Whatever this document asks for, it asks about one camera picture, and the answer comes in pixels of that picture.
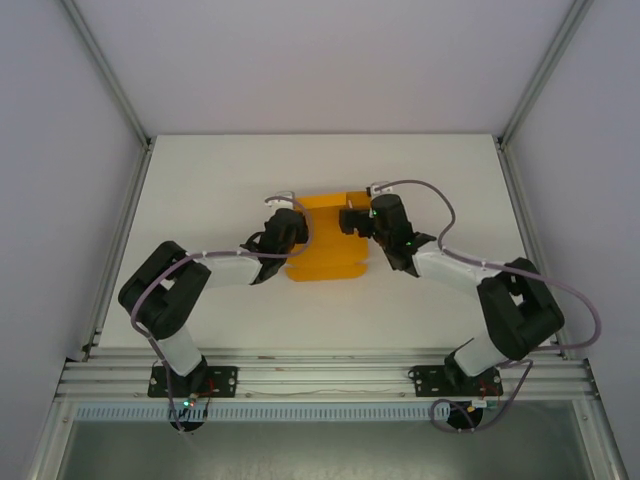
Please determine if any orange paper box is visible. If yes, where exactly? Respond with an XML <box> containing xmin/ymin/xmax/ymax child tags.
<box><xmin>285</xmin><ymin>189</ymin><xmax>375</xmax><ymax>284</ymax></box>

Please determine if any grey metal sheet panel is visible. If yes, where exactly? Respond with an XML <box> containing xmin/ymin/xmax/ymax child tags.
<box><xmin>54</xmin><ymin>419</ymin><xmax>601</xmax><ymax>480</ymax></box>

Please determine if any aluminium table side rail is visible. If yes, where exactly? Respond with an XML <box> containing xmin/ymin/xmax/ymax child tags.
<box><xmin>497</xmin><ymin>142</ymin><xmax>566</xmax><ymax>359</ymax></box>
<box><xmin>82</xmin><ymin>144</ymin><xmax>154</xmax><ymax>361</ymax></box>

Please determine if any aluminium mounting rail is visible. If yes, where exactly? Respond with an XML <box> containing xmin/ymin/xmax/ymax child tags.
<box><xmin>54</xmin><ymin>352</ymin><xmax>599</xmax><ymax>401</ymax></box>

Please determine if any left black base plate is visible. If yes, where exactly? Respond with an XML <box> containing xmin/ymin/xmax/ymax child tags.
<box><xmin>147</xmin><ymin>365</ymin><xmax>239</xmax><ymax>399</ymax></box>

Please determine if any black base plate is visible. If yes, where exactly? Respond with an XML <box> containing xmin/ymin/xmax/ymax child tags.
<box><xmin>407</xmin><ymin>364</ymin><xmax>503</xmax><ymax>399</ymax></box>
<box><xmin>147</xmin><ymin>365</ymin><xmax>239</xmax><ymax>399</ymax></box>

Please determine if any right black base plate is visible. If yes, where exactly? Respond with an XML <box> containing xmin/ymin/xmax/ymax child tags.
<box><xmin>407</xmin><ymin>364</ymin><xmax>503</xmax><ymax>399</ymax></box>

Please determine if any slotted grey cable duct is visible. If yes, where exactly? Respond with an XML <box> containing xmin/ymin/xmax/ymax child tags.
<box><xmin>74</xmin><ymin>405</ymin><xmax>446</xmax><ymax>422</ymax></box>

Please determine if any black round cable grommet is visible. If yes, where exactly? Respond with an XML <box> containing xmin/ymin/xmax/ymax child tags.
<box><xmin>169</xmin><ymin>417</ymin><xmax>206</xmax><ymax>434</ymax></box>
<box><xmin>447</xmin><ymin>402</ymin><xmax>485</xmax><ymax>432</ymax></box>

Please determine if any aluminium frame post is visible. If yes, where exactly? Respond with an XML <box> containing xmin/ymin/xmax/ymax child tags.
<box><xmin>62</xmin><ymin>0</ymin><xmax>154</xmax><ymax>151</ymax></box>
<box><xmin>497</xmin><ymin>0</ymin><xmax>594</xmax><ymax>149</ymax></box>

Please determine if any aluminium frame bar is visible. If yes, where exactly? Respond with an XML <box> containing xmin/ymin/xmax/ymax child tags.
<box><xmin>27</xmin><ymin>399</ymin><xmax>76</xmax><ymax>480</ymax></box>
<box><xmin>574</xmin><ymin>399</ymin><xmax>629</xmax><ymax>480</ymax></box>

